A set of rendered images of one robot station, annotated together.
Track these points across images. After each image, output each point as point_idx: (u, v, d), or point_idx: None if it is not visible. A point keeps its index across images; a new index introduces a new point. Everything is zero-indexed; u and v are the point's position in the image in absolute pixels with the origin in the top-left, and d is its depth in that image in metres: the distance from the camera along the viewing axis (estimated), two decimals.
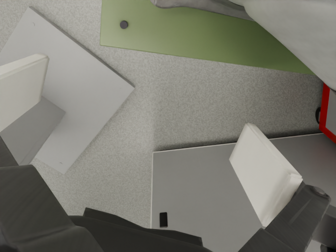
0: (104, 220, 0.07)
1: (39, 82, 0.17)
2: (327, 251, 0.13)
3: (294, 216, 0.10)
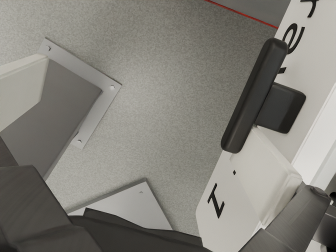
0: (104, 220, 0.07)
1: (39, 82, 0.17)
2: (327, 251, 0.13)
3: (294, 216, 0.10)
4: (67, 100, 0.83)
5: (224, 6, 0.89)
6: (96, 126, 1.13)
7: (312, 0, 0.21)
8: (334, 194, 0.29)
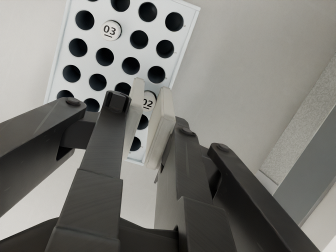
0: (104, 220, 0.07)
1: None
2: None
3: (186, 166, 0.11)
4: None
5: None
6: (273, 183, 1.16)
7: None
8: None
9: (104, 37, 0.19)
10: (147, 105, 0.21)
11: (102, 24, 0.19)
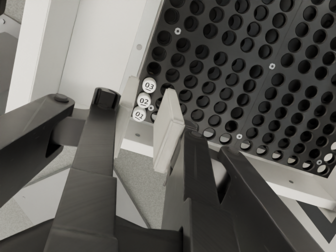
0: (104, 220, 0.07)
1: None
2: None
3: (194, 169, 0.11)
4: (11, 64, 0.87)
5: None
6: None
7: None
8: None
9: (145, 90, 0.27)
10: (144, 103, 0.27)
11: (144, 81, 0.27)
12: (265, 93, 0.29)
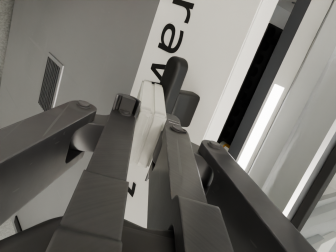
0: (104, 220, 0.07)
1: None
2: None
3: (179, 164, 0.11)
4: None
5: None
6: None
7: (186, 7, 0.25)
8: None
9: None
10: None
11: None
12: None
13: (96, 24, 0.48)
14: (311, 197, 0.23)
